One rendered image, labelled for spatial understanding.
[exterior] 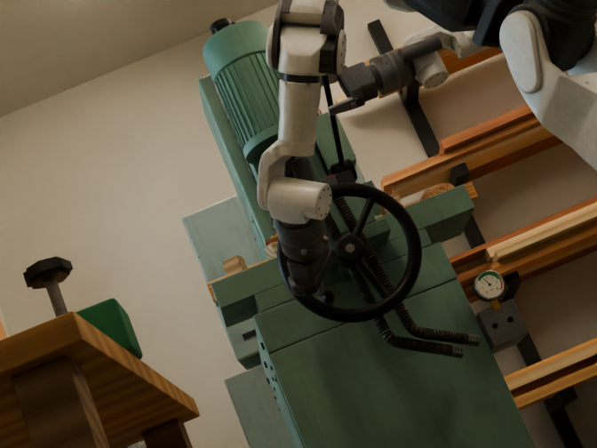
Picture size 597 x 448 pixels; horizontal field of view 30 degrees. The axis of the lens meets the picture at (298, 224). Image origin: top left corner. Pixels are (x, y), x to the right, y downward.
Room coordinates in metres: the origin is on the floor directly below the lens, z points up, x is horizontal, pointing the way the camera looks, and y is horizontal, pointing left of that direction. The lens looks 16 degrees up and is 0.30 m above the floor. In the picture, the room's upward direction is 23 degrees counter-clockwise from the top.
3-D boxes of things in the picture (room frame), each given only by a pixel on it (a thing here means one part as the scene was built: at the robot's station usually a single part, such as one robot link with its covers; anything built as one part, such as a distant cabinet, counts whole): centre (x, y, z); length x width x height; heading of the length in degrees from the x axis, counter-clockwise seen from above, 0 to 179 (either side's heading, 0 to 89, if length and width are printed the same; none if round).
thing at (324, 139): (2.71, -0.16, 1.23); 0.09 x 0.08 x 0.15; 7
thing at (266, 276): (2.37, -0.07, 0.87); 0.61 x 0.30 x 0.06; 97
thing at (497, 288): (2.29, -0.32, 0.65); 0.06 x 0.04 x 0.08; 97
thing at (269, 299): (2.41, -0.04, 0.82); 0.40 x 0.21 x 0.04; 97
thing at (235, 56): (2.47, -0.03, 1.34); 0.18 x 0.18 x 0.31
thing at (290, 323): (2.60, -0.02, 0.76); 0.57 x 0.45 x 0.09; 7
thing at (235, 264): (2.33, 0.16, 0.92); 0.04 x 0.04 x 0.04; 76
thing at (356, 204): (2.29, -0.08, 0.91); 0.15 x 0.14 x 0.09; 97
